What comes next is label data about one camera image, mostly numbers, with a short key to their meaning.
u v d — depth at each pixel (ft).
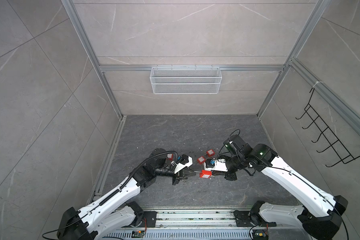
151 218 2.40
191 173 2.09
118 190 1.55
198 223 2.40
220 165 1.85
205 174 2.12
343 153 1.94
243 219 2.38
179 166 1.87
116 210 1.56
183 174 1.98
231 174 1.91
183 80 3.27
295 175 1.39
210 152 3.15
